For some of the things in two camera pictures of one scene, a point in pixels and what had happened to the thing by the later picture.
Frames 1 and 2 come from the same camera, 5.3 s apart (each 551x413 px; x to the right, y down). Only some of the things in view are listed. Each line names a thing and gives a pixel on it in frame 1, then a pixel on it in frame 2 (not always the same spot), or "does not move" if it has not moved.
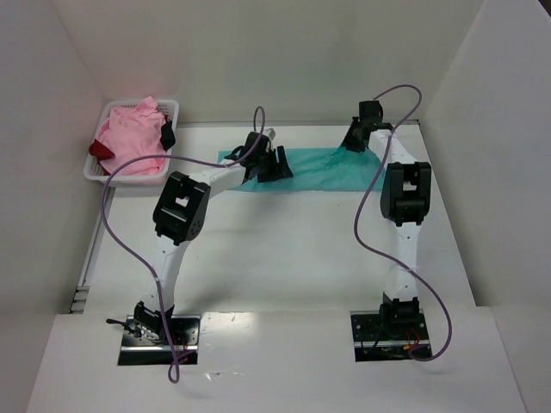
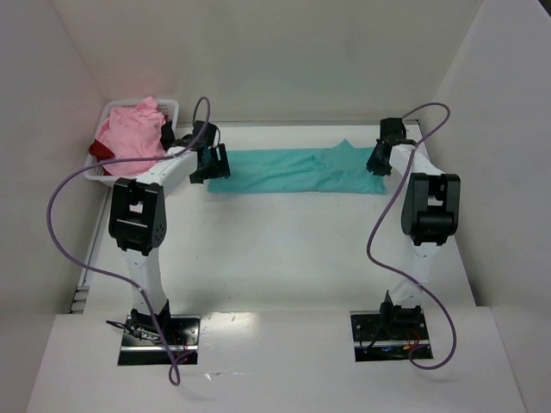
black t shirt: (167, 138) does not move
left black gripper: (267, 163) -> (213, 163)
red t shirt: (100, 151) does not move
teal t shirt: (325, 169) does not move
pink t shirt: (131, 132) does not move
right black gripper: (354, 136) -> (379, 159)
